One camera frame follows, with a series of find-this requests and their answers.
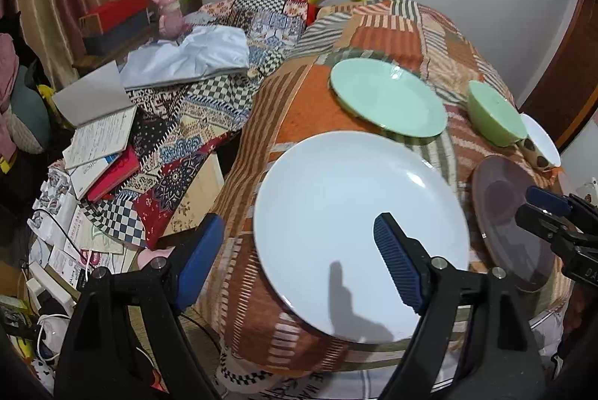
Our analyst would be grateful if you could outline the green bowl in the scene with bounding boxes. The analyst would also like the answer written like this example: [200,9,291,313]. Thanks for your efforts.
[467,80,528,148]

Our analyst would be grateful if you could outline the brown glass plate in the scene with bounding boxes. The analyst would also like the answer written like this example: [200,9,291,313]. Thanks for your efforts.
[471,156,561,292]

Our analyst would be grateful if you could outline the wooden side table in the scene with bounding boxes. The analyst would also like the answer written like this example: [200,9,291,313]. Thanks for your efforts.
[72,31,162,75]

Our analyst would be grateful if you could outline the pink toy figure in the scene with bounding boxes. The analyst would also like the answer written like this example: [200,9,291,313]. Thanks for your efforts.
[149,0,192,40]

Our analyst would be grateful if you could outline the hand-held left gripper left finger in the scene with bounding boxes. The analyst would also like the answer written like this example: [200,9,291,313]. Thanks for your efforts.
[53,213,227,400]

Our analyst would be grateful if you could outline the red book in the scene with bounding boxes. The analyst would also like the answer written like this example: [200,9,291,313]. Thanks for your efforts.
[86,145,141,202]

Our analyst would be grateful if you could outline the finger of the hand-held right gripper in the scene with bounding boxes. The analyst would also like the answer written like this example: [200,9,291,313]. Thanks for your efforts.
[515,205,568,249]
[525,186,598,220]

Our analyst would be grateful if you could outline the checkered patterned quilt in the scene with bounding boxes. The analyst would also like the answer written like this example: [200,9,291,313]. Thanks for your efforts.
[79,0,318,249]

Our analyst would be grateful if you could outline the wooden door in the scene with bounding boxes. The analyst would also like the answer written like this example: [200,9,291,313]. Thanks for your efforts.
[518,0,598,153]

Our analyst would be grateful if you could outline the white power strip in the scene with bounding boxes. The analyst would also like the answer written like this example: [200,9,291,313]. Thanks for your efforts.
[25,276,76,313]

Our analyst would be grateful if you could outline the white plate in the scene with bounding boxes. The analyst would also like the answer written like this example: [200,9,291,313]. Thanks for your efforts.
[252,130,472,344]

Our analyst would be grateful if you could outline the grey box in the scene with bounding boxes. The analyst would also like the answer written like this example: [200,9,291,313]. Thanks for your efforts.
[84,13,156,56]

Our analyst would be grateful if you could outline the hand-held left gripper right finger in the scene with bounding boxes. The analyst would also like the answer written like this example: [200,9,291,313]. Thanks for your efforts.
[373,212,547,400]

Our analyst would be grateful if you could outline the black plush toy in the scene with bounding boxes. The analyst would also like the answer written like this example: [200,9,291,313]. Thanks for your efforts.
[0,12,23,52]

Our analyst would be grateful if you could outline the open notebook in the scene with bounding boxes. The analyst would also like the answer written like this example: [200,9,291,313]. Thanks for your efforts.
[51,61,138,170]

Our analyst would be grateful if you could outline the white bowl with patterned outside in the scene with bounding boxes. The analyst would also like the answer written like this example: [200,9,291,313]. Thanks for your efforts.
[518,113,561,172]

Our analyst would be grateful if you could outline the pink cloth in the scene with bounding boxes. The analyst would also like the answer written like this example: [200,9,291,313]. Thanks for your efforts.
[0,33,20,149]

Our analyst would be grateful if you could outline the green plate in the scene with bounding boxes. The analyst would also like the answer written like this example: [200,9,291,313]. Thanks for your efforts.
[329,58,448,138]

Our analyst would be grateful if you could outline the white printed cloth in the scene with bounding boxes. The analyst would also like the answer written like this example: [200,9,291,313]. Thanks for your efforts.
[215,351,421,400]

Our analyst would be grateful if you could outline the teal plush toy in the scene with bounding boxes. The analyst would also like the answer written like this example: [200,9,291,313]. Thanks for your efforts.
[9,64,52,154]

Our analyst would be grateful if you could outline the white book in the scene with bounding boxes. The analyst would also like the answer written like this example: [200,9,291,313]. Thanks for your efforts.
[70,152,124,201]

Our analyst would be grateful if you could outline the red box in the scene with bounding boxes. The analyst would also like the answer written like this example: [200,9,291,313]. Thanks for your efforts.
[78,0,152,37]

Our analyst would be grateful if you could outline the orange striped patchwork blanket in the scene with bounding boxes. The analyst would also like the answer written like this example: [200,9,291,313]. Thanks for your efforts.
[194,0,575,382]

